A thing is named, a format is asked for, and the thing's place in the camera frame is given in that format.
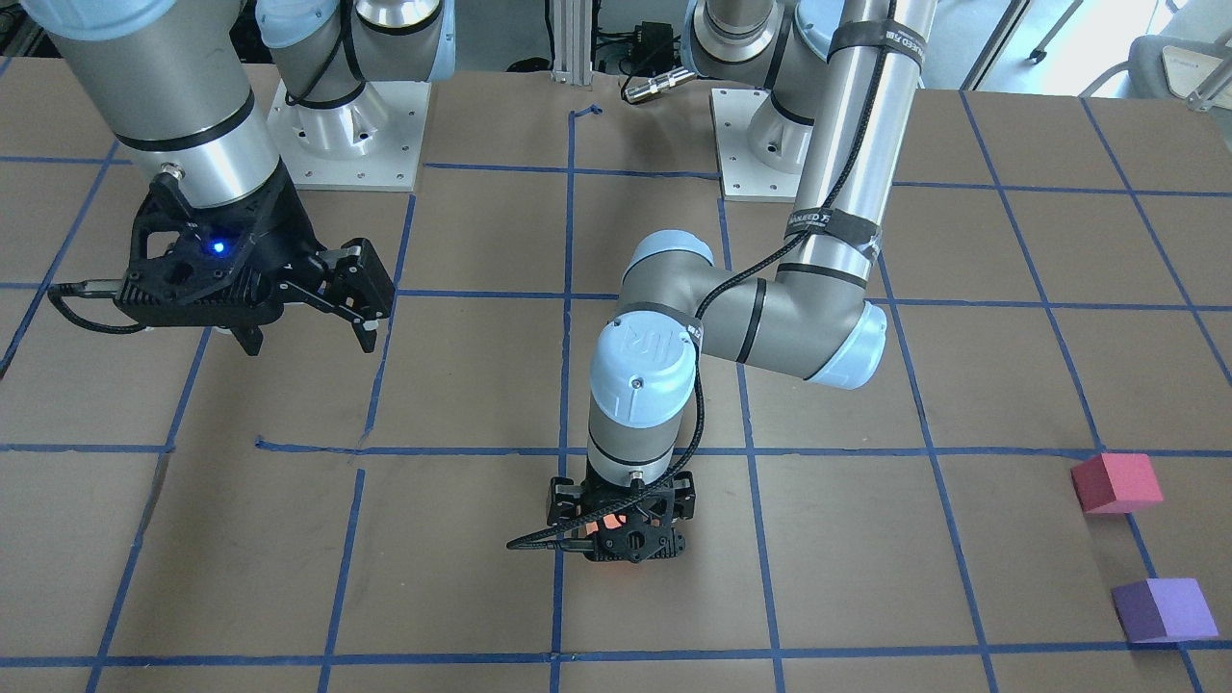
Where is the purple foam block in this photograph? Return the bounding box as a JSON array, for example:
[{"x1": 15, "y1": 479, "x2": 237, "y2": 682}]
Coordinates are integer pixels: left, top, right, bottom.
[{"x1": 1112, "y1": 577, "x2": 1218, "y2": 644}]

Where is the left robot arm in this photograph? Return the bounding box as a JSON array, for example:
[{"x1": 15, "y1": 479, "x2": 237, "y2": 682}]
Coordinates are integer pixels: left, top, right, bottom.
[{"x1": 509, "y1": 1, "x2": 936, "y2": 564}]

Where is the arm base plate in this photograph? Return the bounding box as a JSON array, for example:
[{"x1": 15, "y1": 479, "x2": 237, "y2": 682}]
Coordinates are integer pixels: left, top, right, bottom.
[
  {"x1": 711, "y1": 88, "x2": 812, "y2": 203},
  {"x1": 269, "y1": 81, "x2": 432, "y2": 192}
]

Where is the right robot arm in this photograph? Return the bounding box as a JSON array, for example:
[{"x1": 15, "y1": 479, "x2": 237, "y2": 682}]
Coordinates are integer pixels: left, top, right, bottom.
[{"x1": 23, "y1": 1, "x2": 456, "y2": 355}]

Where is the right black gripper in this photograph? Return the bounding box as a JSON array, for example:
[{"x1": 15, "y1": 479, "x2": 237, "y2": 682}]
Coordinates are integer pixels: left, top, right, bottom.
[{"x1": 115, "y1": 163, "x2": 395, "y2": 356}]

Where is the aluminium frame post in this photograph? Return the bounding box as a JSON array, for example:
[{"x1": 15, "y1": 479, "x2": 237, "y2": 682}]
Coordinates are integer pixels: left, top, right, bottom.
[{"x1": 547, "y1": 0, "x2": 598, "y2": 90}]

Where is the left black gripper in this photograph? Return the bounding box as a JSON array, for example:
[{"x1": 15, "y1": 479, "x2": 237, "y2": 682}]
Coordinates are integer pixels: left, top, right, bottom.
[{"x1": 547, "y1": 469, "x2": 696, "y2": 564}]

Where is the red foam block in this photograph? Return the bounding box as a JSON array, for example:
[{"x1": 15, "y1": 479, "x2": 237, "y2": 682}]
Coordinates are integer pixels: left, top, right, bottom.
[{"x1": 1071, "y1": 451, "x2": 1165, "y2": 514}]

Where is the silver cable connector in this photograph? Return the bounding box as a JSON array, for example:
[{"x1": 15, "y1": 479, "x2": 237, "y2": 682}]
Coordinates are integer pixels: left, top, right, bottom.
[{"x1": 621, "y1": 67, "x2": 697, "y2": 105}]

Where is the orange foam block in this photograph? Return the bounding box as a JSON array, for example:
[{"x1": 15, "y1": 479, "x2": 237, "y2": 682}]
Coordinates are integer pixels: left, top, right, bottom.
[{"x1": 574, "y1": 514, "x2": 628, "y2": 538}]

